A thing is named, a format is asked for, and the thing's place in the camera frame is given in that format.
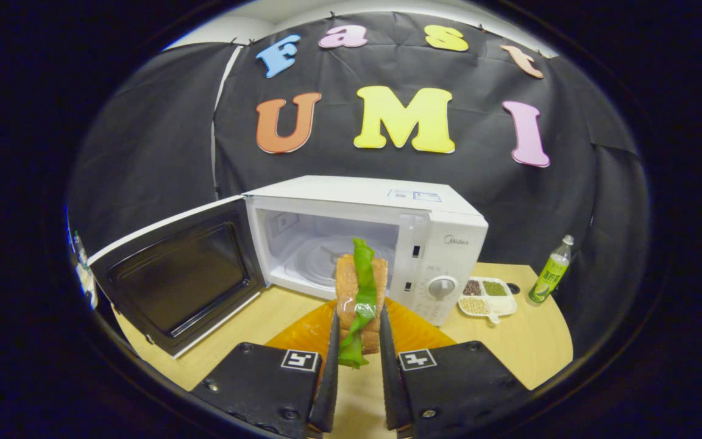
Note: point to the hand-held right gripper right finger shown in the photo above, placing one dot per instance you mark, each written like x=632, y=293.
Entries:
x=454, y=384

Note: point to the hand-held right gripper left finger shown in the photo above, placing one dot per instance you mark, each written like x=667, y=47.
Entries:
x=265, y=384

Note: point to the lettuce toast sandwich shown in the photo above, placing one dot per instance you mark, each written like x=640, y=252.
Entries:
x=348, y=286

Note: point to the white microwave oven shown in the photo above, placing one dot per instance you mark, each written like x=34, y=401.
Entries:
x=454, y=256

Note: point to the divided plate of beans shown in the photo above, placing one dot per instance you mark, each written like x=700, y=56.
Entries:
x=488, y=299

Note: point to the black table grommet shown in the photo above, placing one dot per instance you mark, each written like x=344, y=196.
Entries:
x=513, y=288

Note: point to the glass turntable plate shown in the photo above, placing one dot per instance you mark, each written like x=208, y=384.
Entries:
x=314, y=262

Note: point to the green drink bottle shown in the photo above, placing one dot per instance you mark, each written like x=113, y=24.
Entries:
x=549, y=277

